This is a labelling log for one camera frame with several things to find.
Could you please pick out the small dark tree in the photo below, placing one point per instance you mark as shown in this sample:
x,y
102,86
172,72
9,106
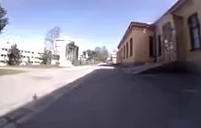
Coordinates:
x,y
45,56

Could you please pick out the grey asphalt road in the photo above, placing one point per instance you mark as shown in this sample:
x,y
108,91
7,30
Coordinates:
x,y
121,100

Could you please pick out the grey kerb strip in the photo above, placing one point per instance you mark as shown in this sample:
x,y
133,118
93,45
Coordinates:
x,y
38,105

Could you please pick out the distant pale building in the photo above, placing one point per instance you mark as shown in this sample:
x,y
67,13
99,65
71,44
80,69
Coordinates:
x,y
113,58

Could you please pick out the dark evergreen tree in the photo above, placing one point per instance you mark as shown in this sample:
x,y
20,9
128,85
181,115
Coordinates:
x,y
14,55

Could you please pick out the group of distant trees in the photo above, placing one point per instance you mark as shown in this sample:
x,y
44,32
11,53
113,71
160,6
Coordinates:
x,y
96,55

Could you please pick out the bare tree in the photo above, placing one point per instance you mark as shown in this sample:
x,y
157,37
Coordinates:
x,y
51,36

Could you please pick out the pale grey pavement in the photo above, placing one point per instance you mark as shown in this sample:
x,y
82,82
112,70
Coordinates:
x,y
14,86

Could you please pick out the yellow building with dark windows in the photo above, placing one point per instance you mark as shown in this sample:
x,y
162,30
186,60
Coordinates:
x,y
174,36

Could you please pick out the concrete ramp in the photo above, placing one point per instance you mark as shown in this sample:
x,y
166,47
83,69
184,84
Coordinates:
x,y
143,68

